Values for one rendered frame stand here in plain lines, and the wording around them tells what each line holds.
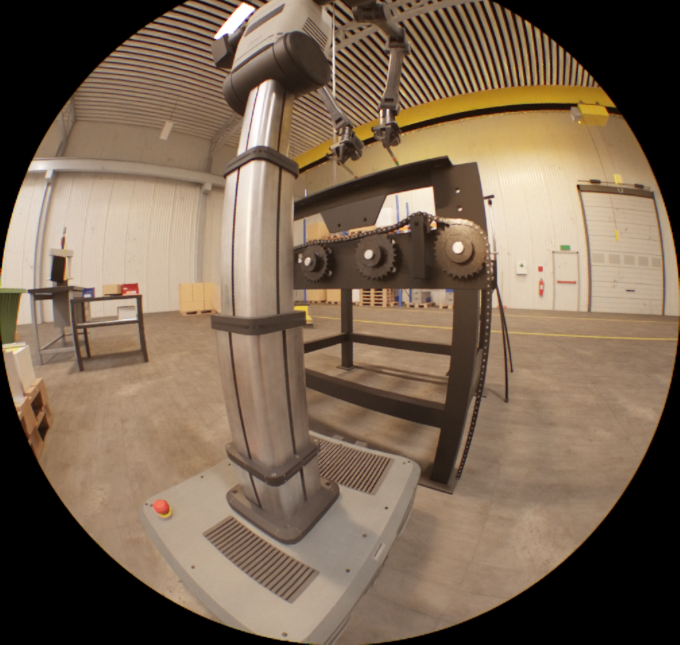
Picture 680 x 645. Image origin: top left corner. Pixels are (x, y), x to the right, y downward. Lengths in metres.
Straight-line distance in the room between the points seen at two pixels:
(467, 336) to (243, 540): 0.77
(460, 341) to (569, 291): 9.46
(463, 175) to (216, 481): 1.14
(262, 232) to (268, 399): 0.25
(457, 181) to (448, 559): 1.16
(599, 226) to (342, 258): 10.51
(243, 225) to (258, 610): 0.63
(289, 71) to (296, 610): 0.94
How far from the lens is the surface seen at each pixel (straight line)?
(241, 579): 0.54
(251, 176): 0.39
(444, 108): 8.22
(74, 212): 11.57
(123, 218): 11.18
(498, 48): 9.88
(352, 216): 0.98
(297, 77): 0.54
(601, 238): 10.84
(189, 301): 8.21
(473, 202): 0.80
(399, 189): 0.92
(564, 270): 10.08
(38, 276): 11.42
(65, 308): 4.56
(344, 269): 0.95
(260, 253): 0.35
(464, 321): 0.74
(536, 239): 10.06
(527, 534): 0.98
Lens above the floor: 0.75
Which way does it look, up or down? 4 degrees down
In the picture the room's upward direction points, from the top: 1 degrees counter-clockwise
